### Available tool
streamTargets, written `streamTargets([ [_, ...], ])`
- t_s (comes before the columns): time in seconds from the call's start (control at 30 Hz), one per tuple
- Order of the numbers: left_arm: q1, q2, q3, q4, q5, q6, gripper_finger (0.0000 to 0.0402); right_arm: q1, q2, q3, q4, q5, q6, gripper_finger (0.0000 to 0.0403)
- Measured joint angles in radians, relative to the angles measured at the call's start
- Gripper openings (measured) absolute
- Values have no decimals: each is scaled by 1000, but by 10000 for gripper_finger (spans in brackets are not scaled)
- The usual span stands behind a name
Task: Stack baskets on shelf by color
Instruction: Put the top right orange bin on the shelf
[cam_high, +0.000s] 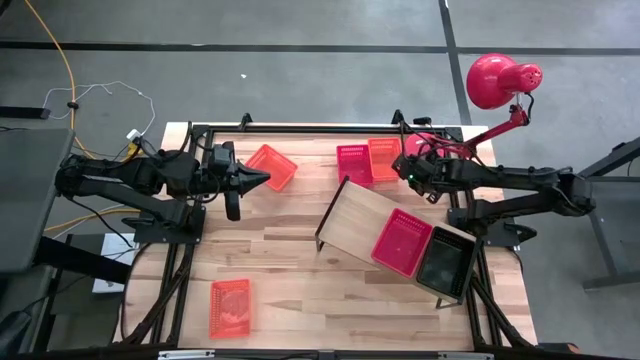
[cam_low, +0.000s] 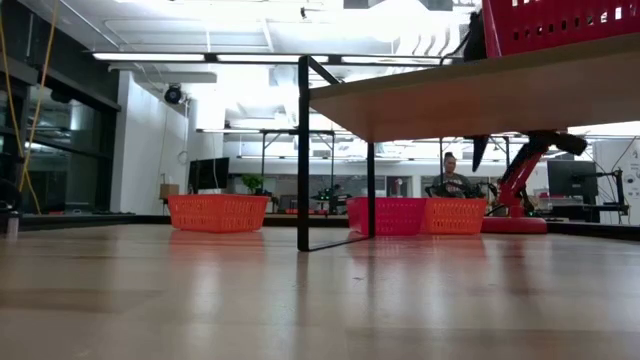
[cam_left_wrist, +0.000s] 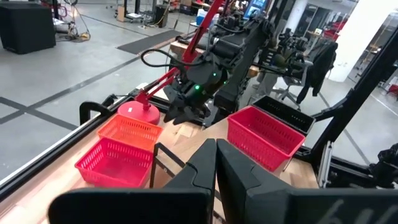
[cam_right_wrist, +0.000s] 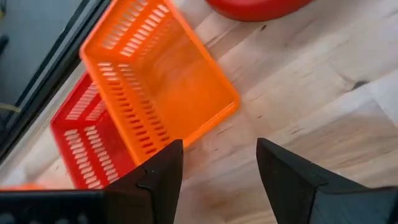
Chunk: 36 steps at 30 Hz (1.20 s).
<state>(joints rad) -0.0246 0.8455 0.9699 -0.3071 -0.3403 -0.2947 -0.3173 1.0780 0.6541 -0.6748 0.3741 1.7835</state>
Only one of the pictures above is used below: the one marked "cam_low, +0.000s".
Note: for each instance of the orange plastic basket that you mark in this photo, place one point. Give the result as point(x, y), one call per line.
point(218, 214)
point(456, 216)

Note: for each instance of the red desk lamp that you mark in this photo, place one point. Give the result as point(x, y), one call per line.
point(515, 226)

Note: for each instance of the green potted plant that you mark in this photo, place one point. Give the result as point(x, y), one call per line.
point(252, 182)

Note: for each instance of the black computer monitor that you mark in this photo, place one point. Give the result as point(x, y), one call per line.
point(209, 174)
point(572, 179)

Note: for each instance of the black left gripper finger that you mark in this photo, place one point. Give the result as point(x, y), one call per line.
point(476, 37)

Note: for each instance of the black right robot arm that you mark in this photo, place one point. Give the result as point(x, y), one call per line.
point(570, 142)

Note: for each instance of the pink plastic basket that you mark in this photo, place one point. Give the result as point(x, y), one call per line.
point(560, 30)
point(385, 216)

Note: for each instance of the round black ceiling camera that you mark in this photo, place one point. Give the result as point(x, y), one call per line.
point(172, 94)

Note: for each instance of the person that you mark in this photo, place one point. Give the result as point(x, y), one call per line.
point(451, 180)

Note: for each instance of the cardboard box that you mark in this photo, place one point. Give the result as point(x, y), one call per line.
point(169, 190)

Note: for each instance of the wooden shelf with black legs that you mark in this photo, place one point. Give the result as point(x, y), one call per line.
point(450, 105)

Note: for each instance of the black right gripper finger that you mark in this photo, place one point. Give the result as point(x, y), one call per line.
point(480, 150)

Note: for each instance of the black background frame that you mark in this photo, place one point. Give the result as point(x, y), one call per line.
point(263, 160)

